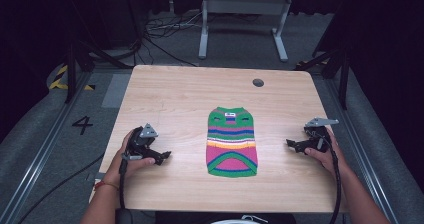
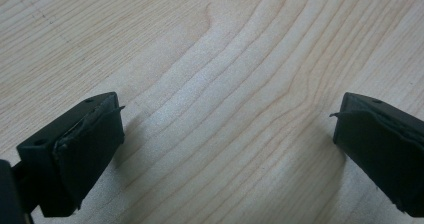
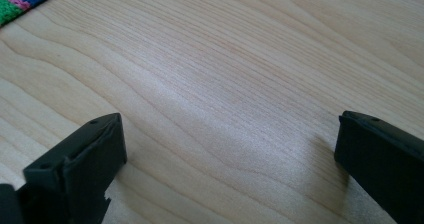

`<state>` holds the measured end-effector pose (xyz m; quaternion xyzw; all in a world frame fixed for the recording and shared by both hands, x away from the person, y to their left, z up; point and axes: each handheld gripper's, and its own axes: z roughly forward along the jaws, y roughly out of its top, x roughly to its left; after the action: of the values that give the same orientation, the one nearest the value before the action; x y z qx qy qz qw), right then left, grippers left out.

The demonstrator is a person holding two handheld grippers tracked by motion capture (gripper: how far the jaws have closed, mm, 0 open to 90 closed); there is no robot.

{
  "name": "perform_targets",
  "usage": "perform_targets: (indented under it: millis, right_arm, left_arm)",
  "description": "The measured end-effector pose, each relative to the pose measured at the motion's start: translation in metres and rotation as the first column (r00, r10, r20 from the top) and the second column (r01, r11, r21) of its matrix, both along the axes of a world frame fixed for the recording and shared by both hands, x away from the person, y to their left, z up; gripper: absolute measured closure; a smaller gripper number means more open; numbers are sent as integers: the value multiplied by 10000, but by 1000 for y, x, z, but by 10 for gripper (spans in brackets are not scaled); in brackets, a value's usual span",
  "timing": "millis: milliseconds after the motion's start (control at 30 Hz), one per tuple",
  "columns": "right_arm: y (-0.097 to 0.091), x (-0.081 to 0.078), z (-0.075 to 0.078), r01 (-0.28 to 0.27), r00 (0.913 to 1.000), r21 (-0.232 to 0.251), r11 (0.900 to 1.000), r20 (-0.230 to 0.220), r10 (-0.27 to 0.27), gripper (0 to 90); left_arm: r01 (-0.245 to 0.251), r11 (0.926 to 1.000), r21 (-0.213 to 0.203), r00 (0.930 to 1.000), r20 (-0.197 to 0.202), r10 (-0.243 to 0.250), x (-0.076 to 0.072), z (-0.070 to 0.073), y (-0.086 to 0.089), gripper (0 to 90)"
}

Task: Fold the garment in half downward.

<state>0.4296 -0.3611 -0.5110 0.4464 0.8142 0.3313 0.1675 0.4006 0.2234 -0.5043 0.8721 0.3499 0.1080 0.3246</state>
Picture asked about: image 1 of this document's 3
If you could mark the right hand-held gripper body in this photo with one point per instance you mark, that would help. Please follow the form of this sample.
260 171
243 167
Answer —
316 135

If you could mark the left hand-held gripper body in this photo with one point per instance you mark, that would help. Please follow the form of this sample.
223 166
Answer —
137 143

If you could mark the striped knitted pet sweater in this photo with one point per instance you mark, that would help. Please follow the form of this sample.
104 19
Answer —
231 144

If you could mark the person's right hand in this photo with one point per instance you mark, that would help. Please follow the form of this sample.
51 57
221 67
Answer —
328 159

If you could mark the person's left hand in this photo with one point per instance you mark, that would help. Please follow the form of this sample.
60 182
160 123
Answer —
116 167

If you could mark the black metal stand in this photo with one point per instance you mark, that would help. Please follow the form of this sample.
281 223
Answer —
343 77
70 70

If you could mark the grey round table grommet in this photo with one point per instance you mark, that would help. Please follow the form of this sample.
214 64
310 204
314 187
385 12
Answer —
258 82

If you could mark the white object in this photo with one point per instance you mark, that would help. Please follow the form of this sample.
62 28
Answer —
238 220

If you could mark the grey metal table frame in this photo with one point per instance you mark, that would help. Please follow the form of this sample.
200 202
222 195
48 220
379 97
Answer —
245 5

